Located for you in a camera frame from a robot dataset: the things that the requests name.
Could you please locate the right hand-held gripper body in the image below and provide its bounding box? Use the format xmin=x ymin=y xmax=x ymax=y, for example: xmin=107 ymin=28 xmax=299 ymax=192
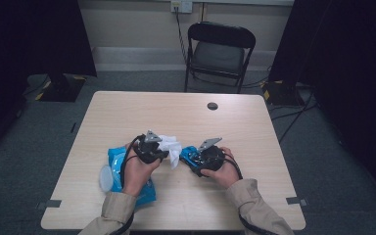
xmin=198 ymin=137 xmax=226 ymax=172

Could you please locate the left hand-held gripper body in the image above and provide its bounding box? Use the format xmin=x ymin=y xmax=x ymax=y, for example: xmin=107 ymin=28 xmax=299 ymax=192
xmin=133 ymin=130 xmax=169 ymax=165

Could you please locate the blue toy car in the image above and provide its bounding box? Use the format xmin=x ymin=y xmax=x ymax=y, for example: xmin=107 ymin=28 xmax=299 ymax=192
xmin=179 ymin=145 xmax=210 ymax=177

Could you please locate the white wet wipe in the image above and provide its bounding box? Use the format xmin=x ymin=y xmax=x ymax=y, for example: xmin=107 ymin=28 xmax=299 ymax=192
xmin=158 ymin=134 xmax=183 ymax=170

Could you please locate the blue wet wipes pack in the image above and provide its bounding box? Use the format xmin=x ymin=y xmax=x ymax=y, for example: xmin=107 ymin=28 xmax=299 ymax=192
xmin=98 ymin=146 xmax=157 ymax=208

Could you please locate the person's right hand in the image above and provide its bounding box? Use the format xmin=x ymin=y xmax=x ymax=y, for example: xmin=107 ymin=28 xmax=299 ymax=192
xmin=200 ymin=146 xmax=243 ymax=190

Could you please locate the person's left hand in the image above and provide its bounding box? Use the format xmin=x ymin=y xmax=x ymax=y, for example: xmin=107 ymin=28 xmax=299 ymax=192
xmin=121 ymin=141 xmax=162 ymax=198

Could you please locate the grey tape strip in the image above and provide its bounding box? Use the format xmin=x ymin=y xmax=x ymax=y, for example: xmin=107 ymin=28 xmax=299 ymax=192
xmin=35 ymin=199 xmax=63 ymax=211
xmin=286 ymin=196 xmax=308 ymax=208

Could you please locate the black stand base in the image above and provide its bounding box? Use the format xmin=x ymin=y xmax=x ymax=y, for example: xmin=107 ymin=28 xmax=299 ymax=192
xmin=38 ymin=72 xmax=87 ymax=103
xmin=261 ymin=79 xmax=306 ymax=107

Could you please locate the black folding chair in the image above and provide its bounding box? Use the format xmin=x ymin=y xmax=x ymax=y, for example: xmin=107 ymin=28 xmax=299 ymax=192
xmin=183 ymin=21 xmax=258 ymax=95

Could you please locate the black curtain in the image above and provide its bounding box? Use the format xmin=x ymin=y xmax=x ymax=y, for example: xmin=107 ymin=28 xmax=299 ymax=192
xmin=268 ymin=0 xmax=376 ymax=207
xmin=0 ymin=0 xmax=98 ymax=165

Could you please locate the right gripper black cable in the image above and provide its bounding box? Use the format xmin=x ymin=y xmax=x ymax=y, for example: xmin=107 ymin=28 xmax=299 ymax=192
xmin=223 ymin=153 xmax=278 ymax=235

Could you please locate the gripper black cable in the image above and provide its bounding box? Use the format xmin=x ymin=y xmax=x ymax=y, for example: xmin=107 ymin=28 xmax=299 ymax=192
xmin=223 ymin=153 xmax=278 ymax=235
xmin=109 ymin=135 xmax=145 ymax=235

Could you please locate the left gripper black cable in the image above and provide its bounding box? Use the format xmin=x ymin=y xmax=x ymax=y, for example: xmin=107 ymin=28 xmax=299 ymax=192
xmin=109 ymin=135 xmax=145 ymax=235

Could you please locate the black floor cable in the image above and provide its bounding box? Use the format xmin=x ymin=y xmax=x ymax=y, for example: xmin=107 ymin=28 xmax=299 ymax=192
xmin=243 ymin=67 xmax=272 ymax=89
xmin=269 ymin=101 xmax=319 ymax=121
xmin=277 ymin=89 xmax=316 ymax=145

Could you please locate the black power cable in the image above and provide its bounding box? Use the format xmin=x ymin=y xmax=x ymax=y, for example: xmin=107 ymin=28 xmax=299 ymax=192
xmin=174 ymin=7 xmax=190 ymax=67

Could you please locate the white wall outlet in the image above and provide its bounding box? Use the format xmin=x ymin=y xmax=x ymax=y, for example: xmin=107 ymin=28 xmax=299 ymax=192
xmin=170 ymin=0 xmax=194 ymax=15

